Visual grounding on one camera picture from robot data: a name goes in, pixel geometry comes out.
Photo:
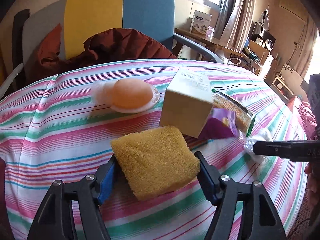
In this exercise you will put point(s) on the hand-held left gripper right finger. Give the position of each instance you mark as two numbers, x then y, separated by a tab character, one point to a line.
209	188

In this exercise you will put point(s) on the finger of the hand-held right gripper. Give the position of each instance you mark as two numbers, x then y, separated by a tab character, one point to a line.
270	149

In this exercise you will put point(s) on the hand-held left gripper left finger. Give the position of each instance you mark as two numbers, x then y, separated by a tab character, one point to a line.
107	182

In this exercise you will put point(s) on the white plastic wrap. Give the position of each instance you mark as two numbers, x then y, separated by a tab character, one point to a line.
260	136

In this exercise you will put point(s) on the green-edged clear snack packet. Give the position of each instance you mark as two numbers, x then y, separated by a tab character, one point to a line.
237	110

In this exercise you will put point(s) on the yellow sponge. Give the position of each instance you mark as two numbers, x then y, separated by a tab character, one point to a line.
155	160

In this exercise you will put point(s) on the purple snack packet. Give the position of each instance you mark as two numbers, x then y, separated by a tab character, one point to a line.
220	127

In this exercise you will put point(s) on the beige cardboard box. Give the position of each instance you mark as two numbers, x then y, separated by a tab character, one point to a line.
185	110

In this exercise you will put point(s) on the peach sponge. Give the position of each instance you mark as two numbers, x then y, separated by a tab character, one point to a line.
130	95

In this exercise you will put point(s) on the person's right hand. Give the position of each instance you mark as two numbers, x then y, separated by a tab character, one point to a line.
313	180

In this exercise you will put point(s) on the pink blanket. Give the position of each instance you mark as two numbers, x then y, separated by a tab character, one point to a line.
303	116

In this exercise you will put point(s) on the pink green striped tablecloth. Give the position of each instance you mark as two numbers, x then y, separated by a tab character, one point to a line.
62	130

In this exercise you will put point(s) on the white board with flower cutouts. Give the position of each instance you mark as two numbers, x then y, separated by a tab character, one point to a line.
292	73

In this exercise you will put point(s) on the brown cardboard box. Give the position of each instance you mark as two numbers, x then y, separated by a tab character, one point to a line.
257	51

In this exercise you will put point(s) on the black electronic device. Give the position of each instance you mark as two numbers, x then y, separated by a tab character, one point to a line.
265	38

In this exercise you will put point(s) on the wooden desk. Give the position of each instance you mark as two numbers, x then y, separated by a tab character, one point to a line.
212	42

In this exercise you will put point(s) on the small pink container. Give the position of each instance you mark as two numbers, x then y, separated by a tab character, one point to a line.
210	31

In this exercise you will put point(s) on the beige patterned curtain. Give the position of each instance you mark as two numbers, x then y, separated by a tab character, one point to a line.
237	17

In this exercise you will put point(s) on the dark red padded jacket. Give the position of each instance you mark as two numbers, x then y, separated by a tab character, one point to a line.
125	45

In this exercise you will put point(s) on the white printed carton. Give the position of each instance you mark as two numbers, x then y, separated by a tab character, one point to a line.
201	21

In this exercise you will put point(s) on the grey yellow blue armchair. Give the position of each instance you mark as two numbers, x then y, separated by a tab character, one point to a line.
95	12

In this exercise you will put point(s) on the black rolled mat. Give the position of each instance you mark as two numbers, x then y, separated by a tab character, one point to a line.
20	30

